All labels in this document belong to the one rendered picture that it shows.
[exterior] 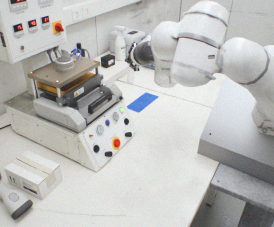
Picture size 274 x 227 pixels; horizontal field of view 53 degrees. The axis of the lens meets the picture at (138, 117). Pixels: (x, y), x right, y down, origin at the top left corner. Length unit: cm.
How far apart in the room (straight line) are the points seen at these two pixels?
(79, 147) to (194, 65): 66
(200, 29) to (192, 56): 6
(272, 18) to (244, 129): 223
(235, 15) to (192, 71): 275
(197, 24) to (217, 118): 66
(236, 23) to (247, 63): 273
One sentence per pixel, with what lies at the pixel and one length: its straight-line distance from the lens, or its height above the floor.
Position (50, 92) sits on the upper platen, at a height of 103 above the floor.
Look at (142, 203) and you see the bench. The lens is 110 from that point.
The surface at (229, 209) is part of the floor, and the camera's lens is 214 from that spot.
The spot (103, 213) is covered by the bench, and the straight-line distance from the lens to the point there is 108.
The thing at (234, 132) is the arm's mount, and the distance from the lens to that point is 126.
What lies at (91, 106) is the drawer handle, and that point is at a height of 101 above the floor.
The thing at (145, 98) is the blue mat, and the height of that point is 75.
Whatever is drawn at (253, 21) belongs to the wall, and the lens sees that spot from 339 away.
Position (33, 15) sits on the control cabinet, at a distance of 128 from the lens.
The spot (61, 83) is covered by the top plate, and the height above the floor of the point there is 110.
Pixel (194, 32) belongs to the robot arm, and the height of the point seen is 141.
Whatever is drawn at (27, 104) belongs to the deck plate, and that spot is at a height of 93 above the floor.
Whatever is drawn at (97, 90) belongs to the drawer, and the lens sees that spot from 128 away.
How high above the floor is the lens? 161
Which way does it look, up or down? 34 degrees down
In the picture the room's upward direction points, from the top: 1 degrees clockwise
